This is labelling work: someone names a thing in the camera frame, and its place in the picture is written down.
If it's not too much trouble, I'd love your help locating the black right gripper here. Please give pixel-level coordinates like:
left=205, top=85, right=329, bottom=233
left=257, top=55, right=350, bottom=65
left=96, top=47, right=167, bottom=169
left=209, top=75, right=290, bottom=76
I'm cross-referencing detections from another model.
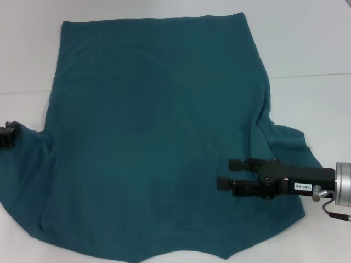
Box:
left=216, top=157, right=337, bottom=201

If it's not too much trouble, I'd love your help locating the teal blue shirt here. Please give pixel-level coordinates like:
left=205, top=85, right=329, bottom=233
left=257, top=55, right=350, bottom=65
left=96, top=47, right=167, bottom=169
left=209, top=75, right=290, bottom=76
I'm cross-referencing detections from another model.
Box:
left=0, top=11, right=327, bottom=263

